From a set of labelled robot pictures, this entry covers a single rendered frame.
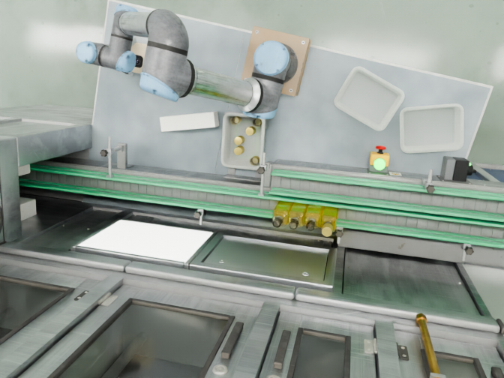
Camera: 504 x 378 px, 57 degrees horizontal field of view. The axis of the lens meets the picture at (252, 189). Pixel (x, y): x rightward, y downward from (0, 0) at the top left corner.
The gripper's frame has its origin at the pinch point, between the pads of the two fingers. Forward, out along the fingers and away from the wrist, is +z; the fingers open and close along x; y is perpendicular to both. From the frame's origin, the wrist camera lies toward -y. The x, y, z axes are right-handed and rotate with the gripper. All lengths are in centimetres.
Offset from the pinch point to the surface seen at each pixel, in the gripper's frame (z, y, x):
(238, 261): -42, -66, 59
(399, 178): -7, -114, 26
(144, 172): -7.1, -12.5, 45.7
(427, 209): -15, -125, 34
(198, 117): -0.8, -30.8, 19.2
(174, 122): -0.8, -20.7, 23.4
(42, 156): -31, 19, 42
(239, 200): -8, -55, 48
